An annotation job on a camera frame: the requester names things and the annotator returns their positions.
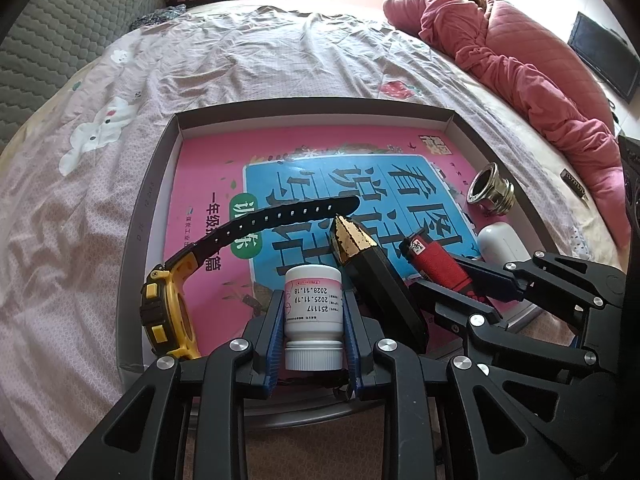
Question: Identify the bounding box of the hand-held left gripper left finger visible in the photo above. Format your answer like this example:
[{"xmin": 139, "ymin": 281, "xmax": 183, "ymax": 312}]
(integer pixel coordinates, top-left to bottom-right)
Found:
[{"xmin": 55, "ymin": 287, "xmax": 287, "ymax": 480}]

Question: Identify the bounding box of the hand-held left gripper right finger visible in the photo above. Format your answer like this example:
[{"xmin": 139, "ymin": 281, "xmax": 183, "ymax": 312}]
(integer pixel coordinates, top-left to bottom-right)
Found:
[{"xmin": 344, "ymin": 292, "xmax": 576, "ymax": 480}]

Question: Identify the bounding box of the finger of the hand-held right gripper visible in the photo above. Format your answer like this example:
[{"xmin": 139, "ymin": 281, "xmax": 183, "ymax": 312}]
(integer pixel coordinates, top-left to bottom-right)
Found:
[
  {"xmin": 452, "ymin": 250, "xmax": 627, "ymax": 312},
  {"xmin": 414, "ymin": 279, "xmax": 602, "ymax": 377}
]

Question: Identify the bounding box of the white pill bottle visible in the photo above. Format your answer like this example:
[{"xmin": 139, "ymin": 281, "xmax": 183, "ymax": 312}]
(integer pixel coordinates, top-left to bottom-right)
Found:
[{"xmin": 283, "ymin": 266, "xmax": 346, "ymax": 372}]

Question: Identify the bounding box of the white rounded case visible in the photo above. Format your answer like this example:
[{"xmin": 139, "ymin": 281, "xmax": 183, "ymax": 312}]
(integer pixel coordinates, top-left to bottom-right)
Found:
[{"xmin": 476, "ymin": 223, "xmax": 528, "ymax": 301}]

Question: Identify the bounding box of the black gold-tipped case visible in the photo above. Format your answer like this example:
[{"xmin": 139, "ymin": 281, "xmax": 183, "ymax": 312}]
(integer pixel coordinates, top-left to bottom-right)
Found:
[{"xmin": 330, "ymin": 214, "xmax": 430, "ymax": 356}]

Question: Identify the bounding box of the red lighter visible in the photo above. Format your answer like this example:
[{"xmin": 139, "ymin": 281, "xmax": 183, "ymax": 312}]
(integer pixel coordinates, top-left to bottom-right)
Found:
[{"xmin": 402, "ymin": 234, "xmax": 488, "ymax": 306}]

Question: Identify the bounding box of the grey shallow cardboard box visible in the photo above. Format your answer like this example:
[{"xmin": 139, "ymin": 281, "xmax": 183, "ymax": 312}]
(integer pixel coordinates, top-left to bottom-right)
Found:
[{"xmin": 117, "ymin": 100, "xmax": 548, "ymax": 421}]

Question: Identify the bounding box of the small black bar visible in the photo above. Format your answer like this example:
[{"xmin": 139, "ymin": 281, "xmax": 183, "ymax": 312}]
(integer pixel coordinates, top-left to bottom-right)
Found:
[{"xmin": 562, "ymin": 168, "xmax": 587, "ymax": 202}]

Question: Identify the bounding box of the silver metal threaded fitting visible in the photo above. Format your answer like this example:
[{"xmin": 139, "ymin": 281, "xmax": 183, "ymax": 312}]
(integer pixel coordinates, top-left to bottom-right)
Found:
[{"xmin": 466, "ymin": 162, "xmax": 516, "ymax": 216}]

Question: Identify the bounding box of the black and yellow wristwatch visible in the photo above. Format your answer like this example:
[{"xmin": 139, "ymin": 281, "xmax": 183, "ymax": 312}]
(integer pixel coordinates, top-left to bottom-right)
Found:
[{"xmin": 140, "ymin": 196, "xmax": 361, "ymax": 361}]

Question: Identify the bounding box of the pink and blue book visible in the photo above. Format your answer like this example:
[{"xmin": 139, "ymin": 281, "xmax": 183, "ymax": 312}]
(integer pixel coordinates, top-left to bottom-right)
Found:
[{"xmin": 172, "ymin": 127, "xmax": 501, "ymax": 361}]

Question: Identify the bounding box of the pink quilt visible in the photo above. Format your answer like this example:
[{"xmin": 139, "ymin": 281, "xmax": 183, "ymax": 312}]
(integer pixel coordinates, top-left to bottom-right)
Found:
[{"xmin": 382, "ymin": 0, "xmax": 632, "ymax": 248}]

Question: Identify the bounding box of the black television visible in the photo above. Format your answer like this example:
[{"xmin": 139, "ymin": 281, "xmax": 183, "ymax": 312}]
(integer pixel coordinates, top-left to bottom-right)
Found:
[{"xmin": 567, "ymin": 11, "xmax": 640, "ymax": 106}]

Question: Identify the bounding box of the pink printed bed sheet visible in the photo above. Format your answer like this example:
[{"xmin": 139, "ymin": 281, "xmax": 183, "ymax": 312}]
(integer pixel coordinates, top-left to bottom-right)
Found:
[{"xmin": 0, "ymin": 0, "xmax": 601, "ymax": 480}]

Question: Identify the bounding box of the dark blue patterned cloth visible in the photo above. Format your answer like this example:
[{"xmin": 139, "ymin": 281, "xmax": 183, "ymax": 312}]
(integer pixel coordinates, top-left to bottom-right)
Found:
[{"xmin": 130, "ymin": 5, "xmax": 188, "ymax": 31}]

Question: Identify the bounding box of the grey quilted headboard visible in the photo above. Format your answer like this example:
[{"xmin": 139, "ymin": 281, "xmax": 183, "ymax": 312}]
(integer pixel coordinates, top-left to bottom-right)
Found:
[{"xmin": 0, "ymin": 0, "xmax": 166, "ymax": 151}]

